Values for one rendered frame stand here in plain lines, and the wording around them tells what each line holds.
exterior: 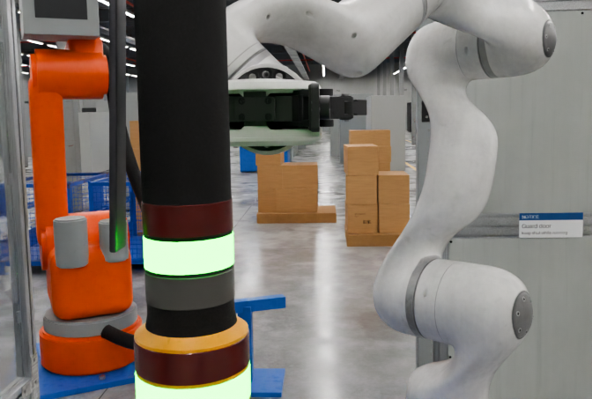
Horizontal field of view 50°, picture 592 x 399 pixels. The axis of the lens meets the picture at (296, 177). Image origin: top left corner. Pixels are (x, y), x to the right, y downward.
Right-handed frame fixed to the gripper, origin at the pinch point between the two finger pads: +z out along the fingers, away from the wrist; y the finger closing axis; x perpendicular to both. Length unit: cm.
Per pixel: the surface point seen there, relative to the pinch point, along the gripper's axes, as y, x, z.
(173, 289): 0.2, -6.5, 20.3
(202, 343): -0.8, -8.4, 20.5
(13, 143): 70, -7, -108
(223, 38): -1.6, 2.4, 19.0
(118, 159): 2.4, -1.9, 19.0
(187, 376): -0.3, -9.4, 20.8
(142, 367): 1.4, -9.4, 20.2
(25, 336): 70, -55, -108
